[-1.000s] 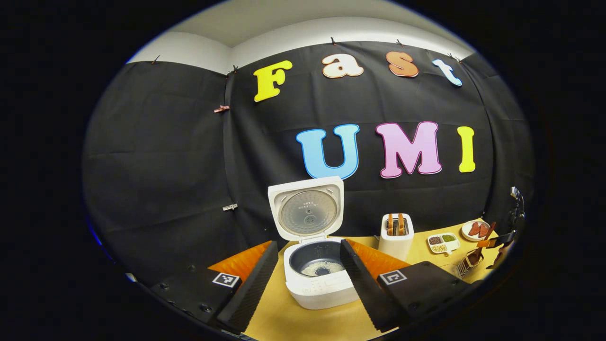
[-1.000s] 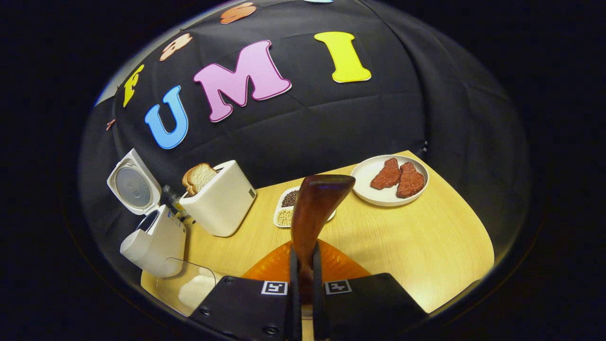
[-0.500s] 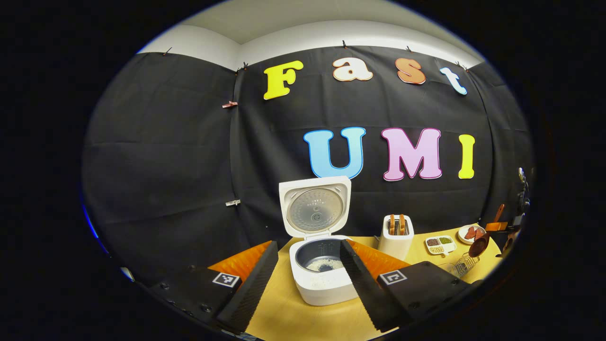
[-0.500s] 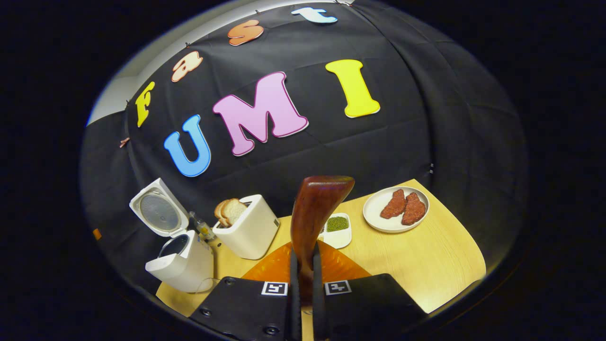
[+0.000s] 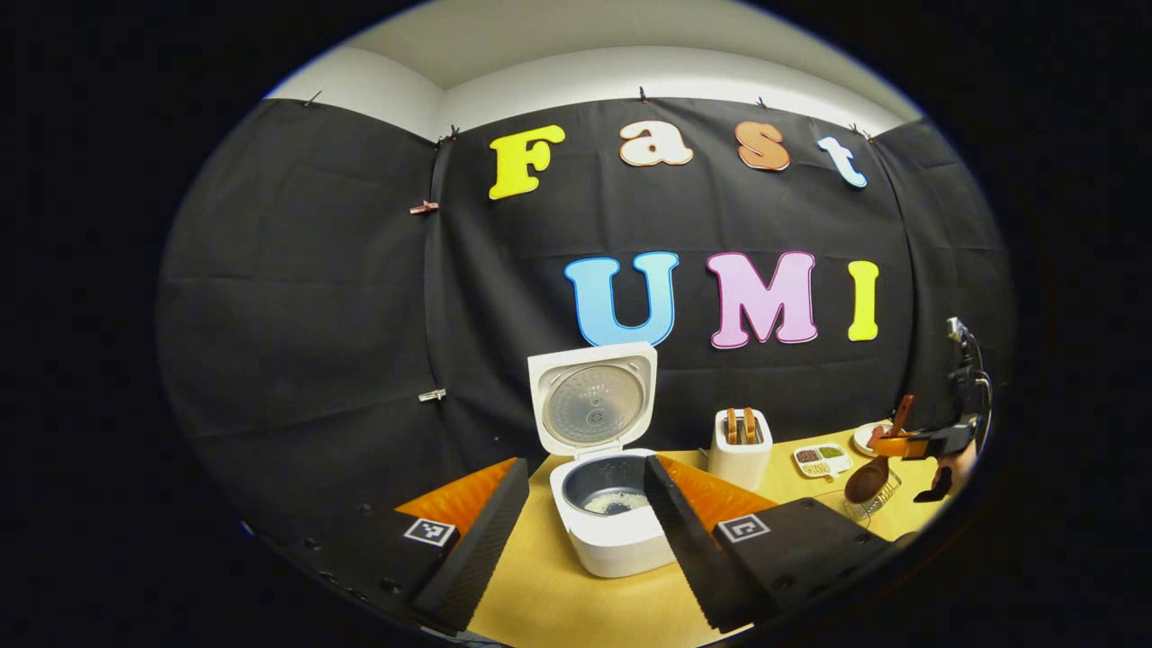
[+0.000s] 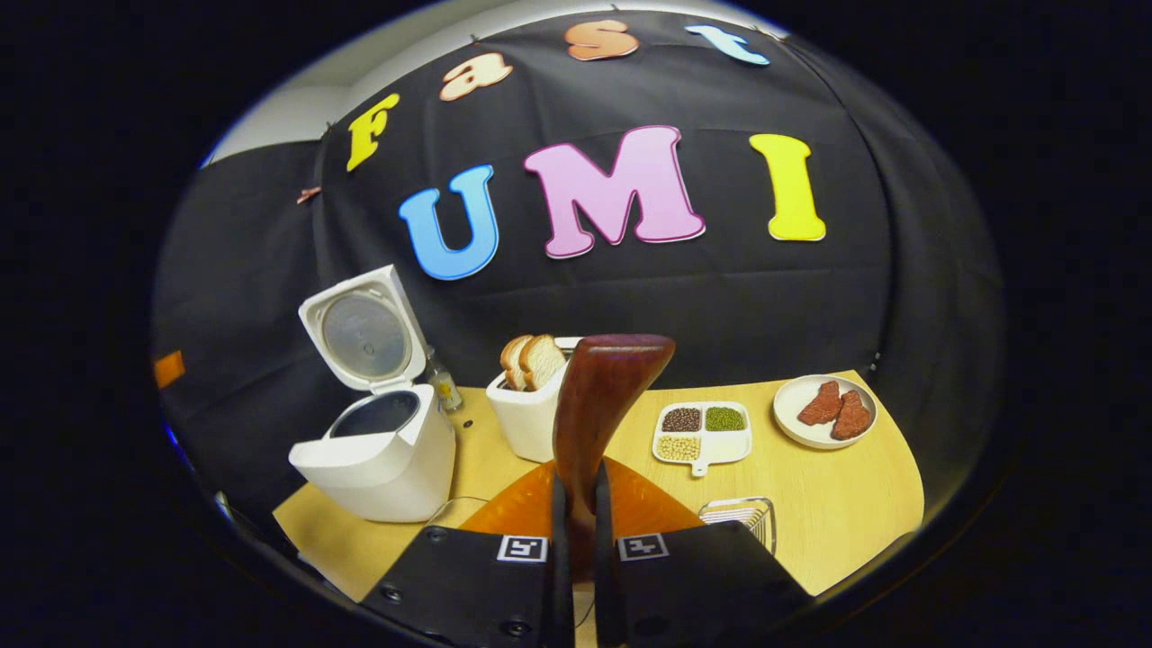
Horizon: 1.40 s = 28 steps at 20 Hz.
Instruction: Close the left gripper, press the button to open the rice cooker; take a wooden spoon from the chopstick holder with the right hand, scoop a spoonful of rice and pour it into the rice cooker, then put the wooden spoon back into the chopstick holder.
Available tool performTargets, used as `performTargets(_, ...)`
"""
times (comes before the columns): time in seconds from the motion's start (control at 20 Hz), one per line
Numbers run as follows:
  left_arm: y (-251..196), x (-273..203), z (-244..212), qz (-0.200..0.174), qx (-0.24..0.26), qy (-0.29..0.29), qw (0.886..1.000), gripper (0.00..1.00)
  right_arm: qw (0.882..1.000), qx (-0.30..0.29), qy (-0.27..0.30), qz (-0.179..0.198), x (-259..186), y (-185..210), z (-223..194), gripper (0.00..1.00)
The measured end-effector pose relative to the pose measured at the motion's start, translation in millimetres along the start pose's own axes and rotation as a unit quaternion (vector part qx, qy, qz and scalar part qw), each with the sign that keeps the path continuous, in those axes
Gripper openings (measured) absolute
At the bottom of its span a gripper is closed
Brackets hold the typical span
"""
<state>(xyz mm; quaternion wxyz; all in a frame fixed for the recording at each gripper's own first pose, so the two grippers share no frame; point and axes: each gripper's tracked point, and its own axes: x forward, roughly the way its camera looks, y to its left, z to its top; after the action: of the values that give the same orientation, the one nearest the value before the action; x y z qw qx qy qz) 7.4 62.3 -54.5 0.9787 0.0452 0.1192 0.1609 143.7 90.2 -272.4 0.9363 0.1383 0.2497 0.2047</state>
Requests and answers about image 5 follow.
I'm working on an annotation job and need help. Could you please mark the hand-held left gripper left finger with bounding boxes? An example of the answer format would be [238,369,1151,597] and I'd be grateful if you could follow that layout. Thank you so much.
[247,457,530,633]

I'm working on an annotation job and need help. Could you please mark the white rice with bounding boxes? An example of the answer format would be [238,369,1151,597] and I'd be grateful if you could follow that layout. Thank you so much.
[585,489,644,516]

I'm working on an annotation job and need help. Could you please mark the white rice cooker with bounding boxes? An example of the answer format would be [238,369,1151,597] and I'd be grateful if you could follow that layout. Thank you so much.
[526,341,685,579]

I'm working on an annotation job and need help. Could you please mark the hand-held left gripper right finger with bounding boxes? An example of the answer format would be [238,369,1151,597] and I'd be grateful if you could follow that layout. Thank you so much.
[643,454,896,633]

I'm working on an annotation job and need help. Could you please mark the row of small black clips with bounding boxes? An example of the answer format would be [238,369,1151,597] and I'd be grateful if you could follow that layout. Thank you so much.
[306,87,874,145]

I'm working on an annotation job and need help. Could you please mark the white round plate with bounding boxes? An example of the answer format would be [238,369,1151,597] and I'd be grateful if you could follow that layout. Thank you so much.
[851,421,896,457]

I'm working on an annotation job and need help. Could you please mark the brown wooden spoon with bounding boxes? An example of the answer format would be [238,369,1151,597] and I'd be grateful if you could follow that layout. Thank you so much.
[844,393,916,505]

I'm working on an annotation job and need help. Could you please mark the white divided bean dish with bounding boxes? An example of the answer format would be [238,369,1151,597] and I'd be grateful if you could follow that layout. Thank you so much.
[793,443,852,480]

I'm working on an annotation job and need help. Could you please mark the white toaster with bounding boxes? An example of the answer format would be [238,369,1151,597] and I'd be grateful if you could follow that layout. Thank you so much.
[708,408,774,491]

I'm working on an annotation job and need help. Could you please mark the clear rice container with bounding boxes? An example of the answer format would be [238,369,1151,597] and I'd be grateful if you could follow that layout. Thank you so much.
[814,489,869,525]

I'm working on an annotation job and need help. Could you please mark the wire chopstick holder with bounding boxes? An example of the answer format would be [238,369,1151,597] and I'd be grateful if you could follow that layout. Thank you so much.
[846,468,903,521]

